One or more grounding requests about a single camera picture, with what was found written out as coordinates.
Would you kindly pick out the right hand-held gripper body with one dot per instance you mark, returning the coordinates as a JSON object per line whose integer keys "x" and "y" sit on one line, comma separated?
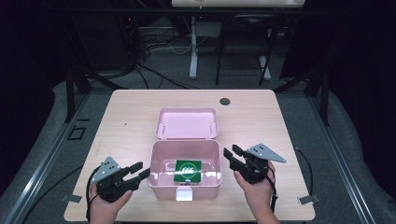
{"x": 255, "y": 168}

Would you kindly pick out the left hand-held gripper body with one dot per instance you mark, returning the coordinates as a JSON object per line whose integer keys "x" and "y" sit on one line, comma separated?
{"x": 109, "y": 183}

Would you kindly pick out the green card packet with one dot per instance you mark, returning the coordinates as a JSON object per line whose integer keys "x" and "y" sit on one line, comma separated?
{"x": 187, "y": 171}

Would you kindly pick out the pink storage box with lid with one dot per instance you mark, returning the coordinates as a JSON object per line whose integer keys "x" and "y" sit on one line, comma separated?
{"x": 186, "y": 124}

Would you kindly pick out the person's left hand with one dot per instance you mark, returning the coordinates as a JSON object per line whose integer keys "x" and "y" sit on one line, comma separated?
{"x": 104, "y": 208}

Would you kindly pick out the person's right hand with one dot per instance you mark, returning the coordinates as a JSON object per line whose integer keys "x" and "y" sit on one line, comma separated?
{"x": 258, "y": 194}

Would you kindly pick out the black chair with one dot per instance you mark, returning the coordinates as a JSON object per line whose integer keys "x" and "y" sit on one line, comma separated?
{"x": 246, "y": 46}

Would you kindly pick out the white desk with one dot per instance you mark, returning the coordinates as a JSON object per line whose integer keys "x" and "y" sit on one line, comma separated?
{"x": 236, "y": 2}

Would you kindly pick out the grey metal table bracket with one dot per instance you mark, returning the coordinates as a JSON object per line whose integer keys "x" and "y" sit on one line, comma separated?
{"x": 71, "y": 198}
{"x": 308, "y": 199}

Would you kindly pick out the aluminium floor rail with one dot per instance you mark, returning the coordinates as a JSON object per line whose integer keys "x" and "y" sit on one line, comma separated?
{"x": 46, "y": 161}
{"x": 342, "y": 161}

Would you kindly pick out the black metal frame stand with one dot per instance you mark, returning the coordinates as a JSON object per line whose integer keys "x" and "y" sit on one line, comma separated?
{"x": 324, "y": 93}
{"x": 71, "y": 93}

